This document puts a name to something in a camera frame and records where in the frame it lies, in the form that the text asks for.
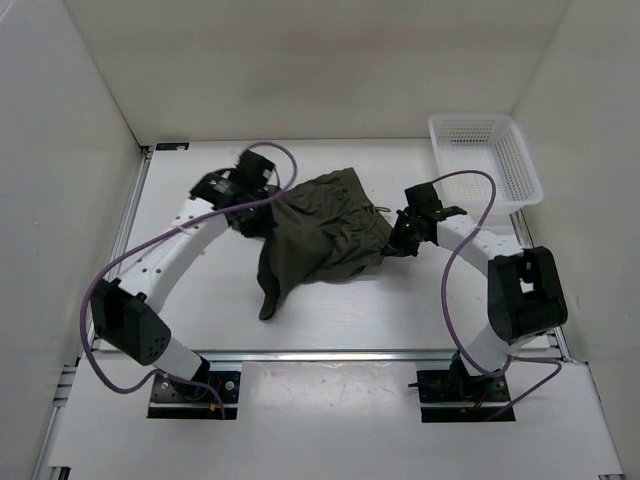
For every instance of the white perforated plastic basket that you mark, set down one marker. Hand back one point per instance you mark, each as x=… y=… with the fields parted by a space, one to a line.
x=491 y=143

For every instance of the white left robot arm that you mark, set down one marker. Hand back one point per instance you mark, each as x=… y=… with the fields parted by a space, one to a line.
x=126 y=311

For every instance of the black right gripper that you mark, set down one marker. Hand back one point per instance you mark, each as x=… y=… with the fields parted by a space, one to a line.
x=396 y=241

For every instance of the olive green shorts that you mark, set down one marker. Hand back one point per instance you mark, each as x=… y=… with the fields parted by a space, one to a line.
x=324 y=230

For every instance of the aluminium front rail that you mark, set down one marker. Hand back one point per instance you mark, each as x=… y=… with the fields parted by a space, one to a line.
x=229 y=356

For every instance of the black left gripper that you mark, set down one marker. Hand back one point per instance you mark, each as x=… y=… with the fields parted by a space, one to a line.
x=260 y=230

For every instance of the small blue label sticker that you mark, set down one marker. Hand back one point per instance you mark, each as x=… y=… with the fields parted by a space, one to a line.
x=172 y=146

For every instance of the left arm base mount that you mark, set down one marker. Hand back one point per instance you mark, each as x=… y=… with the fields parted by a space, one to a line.
x=170 y=400

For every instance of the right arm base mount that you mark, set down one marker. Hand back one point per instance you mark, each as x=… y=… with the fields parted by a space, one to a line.
x=454 y=396

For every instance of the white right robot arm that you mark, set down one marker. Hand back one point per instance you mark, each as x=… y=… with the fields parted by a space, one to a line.
x=500 y=280

